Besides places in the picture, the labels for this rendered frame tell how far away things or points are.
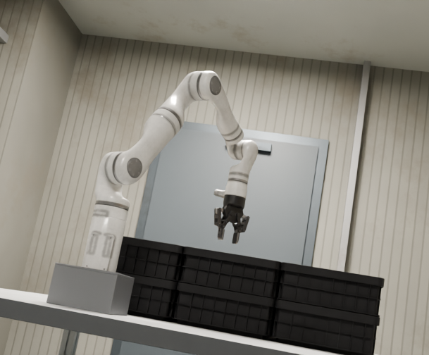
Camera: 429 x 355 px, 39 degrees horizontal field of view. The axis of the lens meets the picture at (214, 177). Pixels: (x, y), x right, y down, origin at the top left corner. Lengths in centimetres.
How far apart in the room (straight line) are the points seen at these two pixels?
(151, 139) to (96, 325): 59
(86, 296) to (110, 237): 16
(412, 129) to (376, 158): 35
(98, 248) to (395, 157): 340
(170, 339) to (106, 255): 40
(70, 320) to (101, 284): 23
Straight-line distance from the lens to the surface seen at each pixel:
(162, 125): 173
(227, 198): 204
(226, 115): 196
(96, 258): 161
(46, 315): 137
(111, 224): 161
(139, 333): 130
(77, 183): 490
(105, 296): 155
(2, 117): 442
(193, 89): 189
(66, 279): 159
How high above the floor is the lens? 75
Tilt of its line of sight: 13 degrees up
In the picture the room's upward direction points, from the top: 10 degrees clockwise
